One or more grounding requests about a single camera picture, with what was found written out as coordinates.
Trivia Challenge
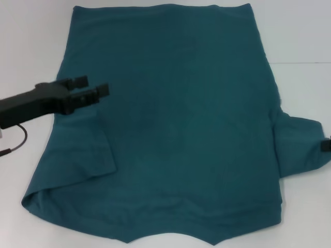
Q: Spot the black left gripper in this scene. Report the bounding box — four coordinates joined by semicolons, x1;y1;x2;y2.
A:
0;75;111;130

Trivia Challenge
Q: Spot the teal blue t-shirt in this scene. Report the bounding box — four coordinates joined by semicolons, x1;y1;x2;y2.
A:
21;4;331;245

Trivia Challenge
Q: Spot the dark cable with connector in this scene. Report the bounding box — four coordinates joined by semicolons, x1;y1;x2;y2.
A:
0;123;28;157

